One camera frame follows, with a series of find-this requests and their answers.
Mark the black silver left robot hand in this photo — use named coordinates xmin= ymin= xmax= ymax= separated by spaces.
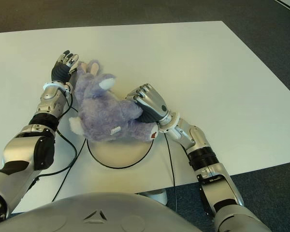
xmin=50 ymin=50 xmax=80 ymax=85

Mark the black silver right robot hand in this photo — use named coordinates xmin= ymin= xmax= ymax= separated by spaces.
xmin=125 ymin=83 xmax=171 ymax=124

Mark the purple plush bunny doll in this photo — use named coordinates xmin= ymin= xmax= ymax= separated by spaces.
xmin=69 ymin=60 xmax=159 ymax=143

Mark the white plate with black rim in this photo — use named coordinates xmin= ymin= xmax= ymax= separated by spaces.
xmin=86 ymin=139 xmax=155 ymax=169

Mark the silver table base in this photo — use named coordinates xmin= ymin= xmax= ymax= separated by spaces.
xmin=137 ymin=189 xmax=169 ymax=206

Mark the silver robot torso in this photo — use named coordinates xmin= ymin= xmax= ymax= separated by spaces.
xmin=0 ymin=192 xmax=201 ymax=232

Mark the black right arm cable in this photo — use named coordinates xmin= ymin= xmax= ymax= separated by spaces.
xmin=165 ymin=135 xmax=178 ymax=213

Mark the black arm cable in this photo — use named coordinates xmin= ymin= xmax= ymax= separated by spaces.
xmin=165 ymin=135 xmax=178 ymax=213
xmin=37 ymin=130 xmax=78 ymax=181
xmin=52 ymin=93 xmax=87 ymax=203

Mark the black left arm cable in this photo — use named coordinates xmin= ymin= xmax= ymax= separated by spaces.
xmin=37 ymin=130 xmax=78 ymax=181
xmin=52 ymin=93 xmax=87 ymax=203

